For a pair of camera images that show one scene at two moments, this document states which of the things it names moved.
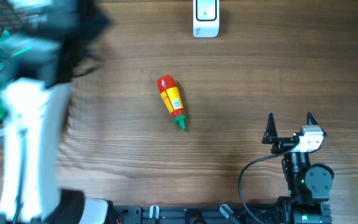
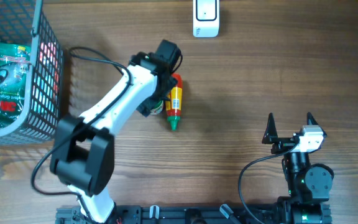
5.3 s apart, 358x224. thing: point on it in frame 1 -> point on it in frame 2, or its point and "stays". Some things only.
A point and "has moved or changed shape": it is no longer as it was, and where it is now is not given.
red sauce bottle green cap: [171, 97] has moved or changed shape
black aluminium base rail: [240, 214] stays
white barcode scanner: [206, 18] stays
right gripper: [271, 135] stays
